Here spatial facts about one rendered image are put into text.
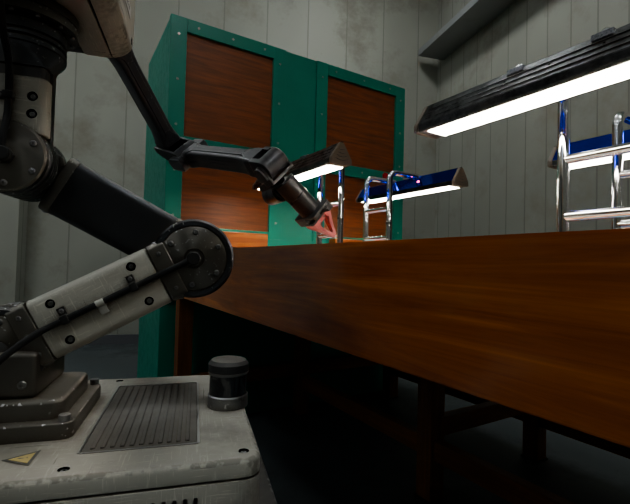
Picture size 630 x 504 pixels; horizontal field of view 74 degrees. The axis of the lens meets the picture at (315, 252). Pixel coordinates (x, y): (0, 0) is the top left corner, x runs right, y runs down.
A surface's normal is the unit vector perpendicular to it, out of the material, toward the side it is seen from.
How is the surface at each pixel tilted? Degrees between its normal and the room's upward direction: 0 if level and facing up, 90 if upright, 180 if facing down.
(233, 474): 90
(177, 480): 90
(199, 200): 90
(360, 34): 90
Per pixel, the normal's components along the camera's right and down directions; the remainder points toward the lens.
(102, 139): 0.28, -0.02
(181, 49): 0.52, -0.01
